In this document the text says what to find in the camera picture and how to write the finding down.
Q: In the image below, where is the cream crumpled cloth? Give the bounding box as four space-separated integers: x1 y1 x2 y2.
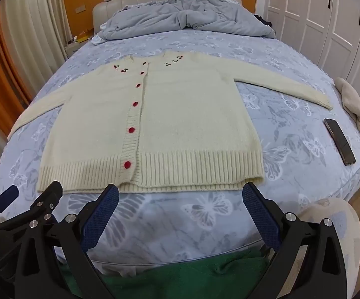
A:
334 77 360 156

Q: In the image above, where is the dark cloth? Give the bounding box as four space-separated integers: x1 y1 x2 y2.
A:
255 14 273 28

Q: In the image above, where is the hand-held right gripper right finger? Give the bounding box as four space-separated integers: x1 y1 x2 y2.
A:
241 182 349 299

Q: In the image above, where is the white nightstand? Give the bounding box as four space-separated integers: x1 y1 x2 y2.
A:
64 36 93 61

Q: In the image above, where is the grey duvet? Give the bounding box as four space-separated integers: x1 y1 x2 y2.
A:
97 0 275 41

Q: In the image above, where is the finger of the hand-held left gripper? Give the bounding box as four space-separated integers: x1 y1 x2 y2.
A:
27 181 64 226
0 184 19 222

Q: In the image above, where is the person's green sweater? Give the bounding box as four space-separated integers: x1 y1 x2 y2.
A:
59 249 271 299

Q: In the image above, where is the cream knit cardigan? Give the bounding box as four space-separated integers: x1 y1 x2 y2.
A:
7 51 333 193

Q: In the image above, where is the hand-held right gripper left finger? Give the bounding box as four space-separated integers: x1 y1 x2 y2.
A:
15 184 120 299

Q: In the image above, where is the black smartphone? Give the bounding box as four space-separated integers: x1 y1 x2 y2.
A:
324 118 356 166

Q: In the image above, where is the white sheer curtain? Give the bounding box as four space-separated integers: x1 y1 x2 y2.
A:
0 0 73 190

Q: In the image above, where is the bed with butterfly sheet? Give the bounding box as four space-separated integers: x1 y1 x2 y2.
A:
0 28 360 279

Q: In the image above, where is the white wardrobe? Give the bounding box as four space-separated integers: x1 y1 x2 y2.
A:
262 0 360 92

